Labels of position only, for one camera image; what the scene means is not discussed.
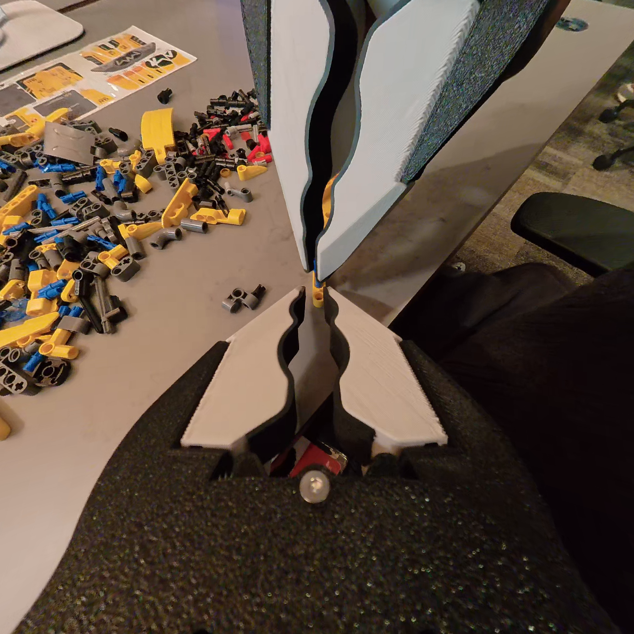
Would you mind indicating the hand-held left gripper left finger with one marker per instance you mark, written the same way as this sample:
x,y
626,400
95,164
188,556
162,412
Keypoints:
x,y
237,391

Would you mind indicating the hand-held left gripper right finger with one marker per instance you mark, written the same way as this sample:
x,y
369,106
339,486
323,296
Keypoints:
x,y
391,396

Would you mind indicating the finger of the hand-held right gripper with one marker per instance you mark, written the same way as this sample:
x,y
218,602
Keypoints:
x,y
292,99
401,99

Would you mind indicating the blue connector pin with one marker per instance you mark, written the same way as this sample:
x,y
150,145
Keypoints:
x,y
315,270

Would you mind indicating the grey connector with black pin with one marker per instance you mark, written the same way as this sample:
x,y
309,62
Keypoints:
x,y
236,299

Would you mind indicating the red black object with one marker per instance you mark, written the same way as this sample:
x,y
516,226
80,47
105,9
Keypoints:
x,y
317,458

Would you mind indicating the round table sticker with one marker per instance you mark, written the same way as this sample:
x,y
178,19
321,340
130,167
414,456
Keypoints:
x,y
572,24

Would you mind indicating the yellow beam assembly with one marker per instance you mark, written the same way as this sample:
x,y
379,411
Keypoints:
x,y
328,203

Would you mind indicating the short black pin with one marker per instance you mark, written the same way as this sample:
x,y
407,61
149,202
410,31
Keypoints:
x,y
165,95

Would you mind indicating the pile of toy building pieces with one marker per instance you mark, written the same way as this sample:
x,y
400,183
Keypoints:
x,y
158,131

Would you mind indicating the black chair base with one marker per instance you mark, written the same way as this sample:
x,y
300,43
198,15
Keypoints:
x,y
611,158
614,106

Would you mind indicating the yellow grey sticker sheet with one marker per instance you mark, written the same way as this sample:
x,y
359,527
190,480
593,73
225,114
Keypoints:
x,y
124,54

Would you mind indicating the long black pin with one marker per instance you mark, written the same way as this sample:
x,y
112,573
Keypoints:
x,y
118,132

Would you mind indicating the black office chair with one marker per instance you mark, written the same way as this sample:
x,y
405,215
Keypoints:
x,y
574,228

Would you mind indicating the white book stand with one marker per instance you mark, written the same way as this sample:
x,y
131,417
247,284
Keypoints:
x,y
29,29

